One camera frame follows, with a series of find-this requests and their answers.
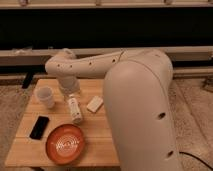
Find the orange patterned bowl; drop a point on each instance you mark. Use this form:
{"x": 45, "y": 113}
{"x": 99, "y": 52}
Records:
{"x": 65, "y": 144}

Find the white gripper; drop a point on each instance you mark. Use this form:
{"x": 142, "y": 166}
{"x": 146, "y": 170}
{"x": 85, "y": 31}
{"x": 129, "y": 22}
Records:
{"x": 68, "y": 85}

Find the wooden table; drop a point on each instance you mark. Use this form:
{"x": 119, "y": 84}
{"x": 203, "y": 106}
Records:
{"x": 99, "y": 151}

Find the black smartphone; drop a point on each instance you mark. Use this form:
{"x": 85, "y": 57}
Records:
{"x": 39, "y": 128}

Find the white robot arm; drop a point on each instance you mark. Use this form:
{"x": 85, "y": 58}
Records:
{"x": 135, "y": 93}

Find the white paper cup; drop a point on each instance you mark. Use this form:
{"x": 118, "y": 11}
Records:
{"x": 45, "y": 96}

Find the white rectangular block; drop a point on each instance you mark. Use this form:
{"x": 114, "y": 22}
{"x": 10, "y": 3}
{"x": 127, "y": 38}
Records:
{"x": 95, "y": 103}

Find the small white bottle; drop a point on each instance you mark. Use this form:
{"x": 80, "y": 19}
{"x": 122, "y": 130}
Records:
{"x": 74, "y": 109}

